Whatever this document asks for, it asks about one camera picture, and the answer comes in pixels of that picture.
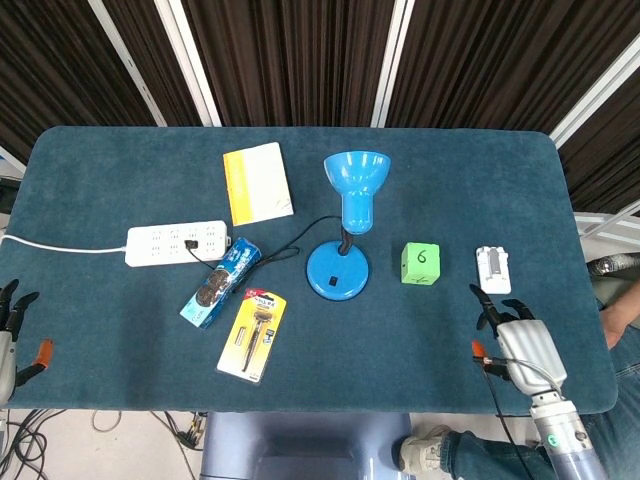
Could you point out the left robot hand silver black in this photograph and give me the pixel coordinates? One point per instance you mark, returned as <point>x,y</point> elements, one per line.
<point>6,350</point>

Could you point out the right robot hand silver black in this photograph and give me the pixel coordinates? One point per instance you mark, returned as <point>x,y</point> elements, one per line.
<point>525,345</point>

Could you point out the blue desk lamp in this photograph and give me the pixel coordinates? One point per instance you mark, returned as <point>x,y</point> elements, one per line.
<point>357,200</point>

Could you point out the person bare forearm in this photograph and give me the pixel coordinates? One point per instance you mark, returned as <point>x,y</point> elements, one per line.
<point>620,312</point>

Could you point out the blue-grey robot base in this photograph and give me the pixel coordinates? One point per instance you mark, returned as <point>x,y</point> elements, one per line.
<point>300,445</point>

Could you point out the white plastic adapter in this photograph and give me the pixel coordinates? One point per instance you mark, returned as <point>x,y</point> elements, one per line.
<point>493,272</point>

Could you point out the person blue jeans leg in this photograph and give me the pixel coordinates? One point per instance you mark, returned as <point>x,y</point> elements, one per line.
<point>480,450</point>

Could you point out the teal table cloth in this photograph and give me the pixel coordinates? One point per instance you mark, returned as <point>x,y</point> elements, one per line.
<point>125,325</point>

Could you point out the green cube with number six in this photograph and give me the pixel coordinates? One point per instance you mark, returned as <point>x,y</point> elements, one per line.
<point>421,265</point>

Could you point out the grey sneaker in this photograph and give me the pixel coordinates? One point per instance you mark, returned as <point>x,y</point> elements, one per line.
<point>425,450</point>

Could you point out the white power strip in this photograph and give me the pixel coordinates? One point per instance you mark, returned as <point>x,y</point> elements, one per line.
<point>165,245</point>

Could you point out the blue cookie pack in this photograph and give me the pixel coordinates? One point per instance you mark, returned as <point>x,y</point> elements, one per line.
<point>220,285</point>

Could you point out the razor in yellow blister pack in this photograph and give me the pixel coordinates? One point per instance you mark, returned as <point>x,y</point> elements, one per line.
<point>252,335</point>

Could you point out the yellow and white notebook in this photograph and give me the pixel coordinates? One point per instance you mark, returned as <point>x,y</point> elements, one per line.
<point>260,185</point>

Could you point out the dark brown curtain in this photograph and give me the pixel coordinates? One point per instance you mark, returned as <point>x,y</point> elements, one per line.
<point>300,60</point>

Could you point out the white aluminium frame rails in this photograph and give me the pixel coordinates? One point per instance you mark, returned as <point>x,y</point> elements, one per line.
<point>600,222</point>

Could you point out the white aluminium frame post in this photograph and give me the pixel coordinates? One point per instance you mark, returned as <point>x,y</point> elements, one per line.
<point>190,65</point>
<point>392,65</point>
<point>127,65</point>
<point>600,85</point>

